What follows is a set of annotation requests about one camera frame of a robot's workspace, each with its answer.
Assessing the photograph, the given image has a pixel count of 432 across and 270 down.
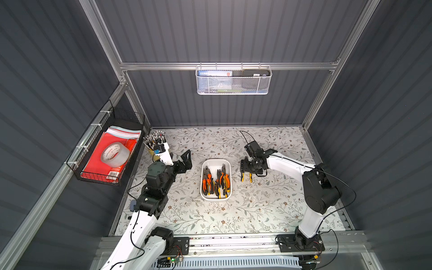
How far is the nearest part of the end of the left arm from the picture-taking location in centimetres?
64

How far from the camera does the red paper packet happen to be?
63cm

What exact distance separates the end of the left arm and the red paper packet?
23cm
